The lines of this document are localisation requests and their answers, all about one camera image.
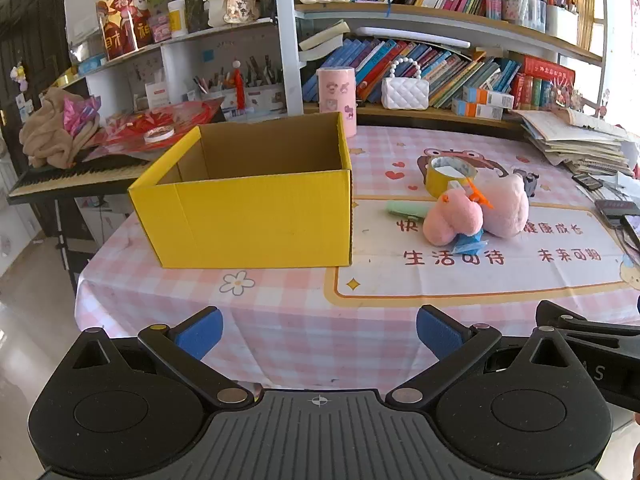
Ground black smartphone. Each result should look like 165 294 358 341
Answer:
620 214 640 254

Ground long row of leaning books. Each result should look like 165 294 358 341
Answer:
302 37 522 109

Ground white bottle yellow label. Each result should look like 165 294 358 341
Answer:
167 0 189 37

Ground clear pen holder with pens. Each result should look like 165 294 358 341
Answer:
502 0 547 32

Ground yellow cardboard box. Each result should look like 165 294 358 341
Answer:
128 111 354 269

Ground red paper decorations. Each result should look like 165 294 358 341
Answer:
90 100 226 155

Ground red tassel ornament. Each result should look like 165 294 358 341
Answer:
232 59 247 111

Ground small pink plush toy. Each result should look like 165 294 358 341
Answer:
423 190 485 247

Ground red boxed book set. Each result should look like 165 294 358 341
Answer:
510 55 576 111

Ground blue plastic packet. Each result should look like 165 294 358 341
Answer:
447 230 489 256

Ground white desk pen organizer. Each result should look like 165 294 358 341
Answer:
192 55 286 112

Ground large pink plush toy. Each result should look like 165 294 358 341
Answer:
479 175 530 239

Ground white square container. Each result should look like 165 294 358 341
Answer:
545 5 580 39

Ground pink foil wrapper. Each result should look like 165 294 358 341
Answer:
62 97 102 137

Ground black electronic keyboard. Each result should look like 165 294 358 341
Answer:
7 152 154 206

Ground white bookshelf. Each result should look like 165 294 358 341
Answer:
65 0 609 133

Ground orange and white carton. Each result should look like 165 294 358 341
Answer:
452 99 504 121
462 86 515 110

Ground pink checkered tablecloth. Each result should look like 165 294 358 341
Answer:
75 125 640 392

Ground row of yellow books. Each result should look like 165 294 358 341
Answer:
570 0 599 52

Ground red and gold gift box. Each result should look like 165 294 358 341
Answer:
96 0 154 62

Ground pink cylinder container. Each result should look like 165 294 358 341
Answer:
316 66 358 138

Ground stacked open books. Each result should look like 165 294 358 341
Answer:
298 20 351 64

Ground dark notebook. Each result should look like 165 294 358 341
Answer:
594 199 640 227

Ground black keyboard stand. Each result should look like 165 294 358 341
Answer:
52 197 90 292

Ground yellow tape roll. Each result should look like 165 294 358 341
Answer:
425 156 479 199

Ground white quilted handbag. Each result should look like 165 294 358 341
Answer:
381 57 430 110

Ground beige plush toy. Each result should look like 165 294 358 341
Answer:
19 87 103 169

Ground green flat packet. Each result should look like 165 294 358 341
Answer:
385 201 435 219

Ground stack of loose papers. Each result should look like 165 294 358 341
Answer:
515 107 639 177

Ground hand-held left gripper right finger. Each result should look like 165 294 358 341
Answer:
385 305 581 411

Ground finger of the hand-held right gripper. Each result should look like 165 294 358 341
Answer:
535 300 640 357

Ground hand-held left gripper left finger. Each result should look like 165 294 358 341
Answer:
70 306 263 411

